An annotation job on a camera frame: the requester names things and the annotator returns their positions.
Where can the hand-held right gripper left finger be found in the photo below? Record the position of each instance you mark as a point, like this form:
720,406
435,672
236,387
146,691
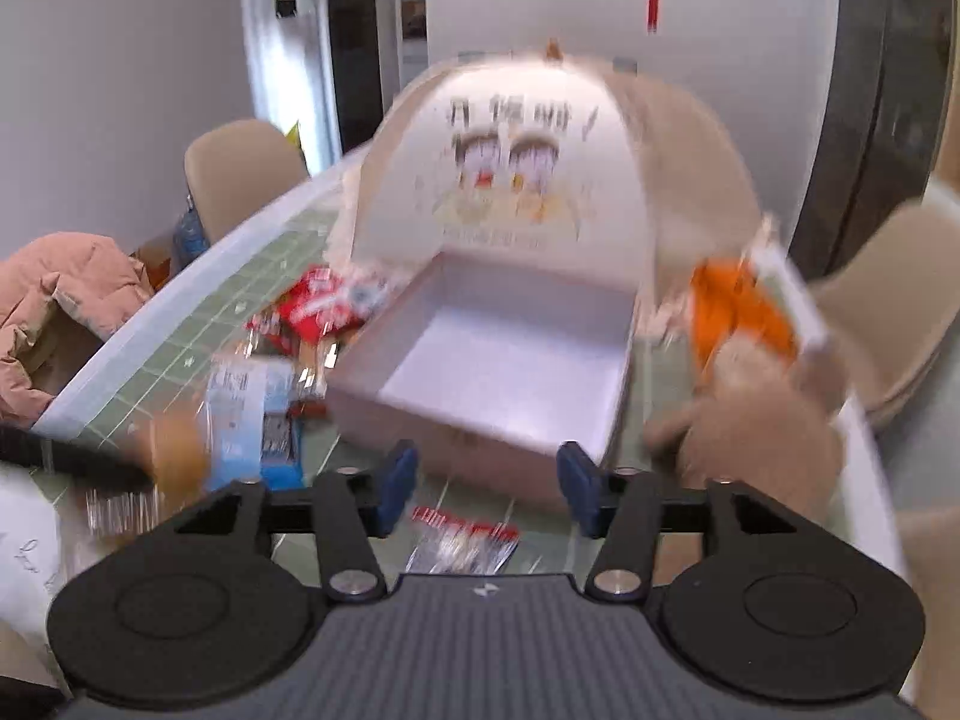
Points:
397,484

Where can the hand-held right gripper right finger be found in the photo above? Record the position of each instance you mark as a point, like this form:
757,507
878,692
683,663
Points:
579,487

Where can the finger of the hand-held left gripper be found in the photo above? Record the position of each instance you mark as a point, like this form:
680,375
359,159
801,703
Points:
67,454

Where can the clear red-striped snack packet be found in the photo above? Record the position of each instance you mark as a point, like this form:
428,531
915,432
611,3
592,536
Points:
461,540

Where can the round biscuit clear packet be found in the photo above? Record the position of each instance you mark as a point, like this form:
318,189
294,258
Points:
178,457

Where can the pink cardboard box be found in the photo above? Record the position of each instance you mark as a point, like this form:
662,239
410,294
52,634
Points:
487,360

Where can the red snack packet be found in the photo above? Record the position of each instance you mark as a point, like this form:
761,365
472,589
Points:
270,330
322,300

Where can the person's white clothing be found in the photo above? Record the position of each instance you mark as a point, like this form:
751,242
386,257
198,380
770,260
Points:
26,547

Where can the blue white snack packet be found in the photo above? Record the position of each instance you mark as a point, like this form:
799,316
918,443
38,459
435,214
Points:
251,420

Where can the pink padded jacket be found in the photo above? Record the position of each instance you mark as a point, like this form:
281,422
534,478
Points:
67,292

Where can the brown teddy bear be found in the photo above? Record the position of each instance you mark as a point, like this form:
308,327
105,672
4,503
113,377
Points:
750,435

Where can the green checked table mat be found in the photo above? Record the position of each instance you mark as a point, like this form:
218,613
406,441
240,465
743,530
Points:
202,315

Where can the orange snack packet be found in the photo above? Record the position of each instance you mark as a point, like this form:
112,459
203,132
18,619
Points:
735,307

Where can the blue bottle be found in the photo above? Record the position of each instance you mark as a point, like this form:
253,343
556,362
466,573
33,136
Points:
189,236

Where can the beige chair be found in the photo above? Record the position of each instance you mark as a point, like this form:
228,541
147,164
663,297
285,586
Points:
900,300
240,172

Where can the black wall switch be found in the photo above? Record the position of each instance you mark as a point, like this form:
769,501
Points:
286,6

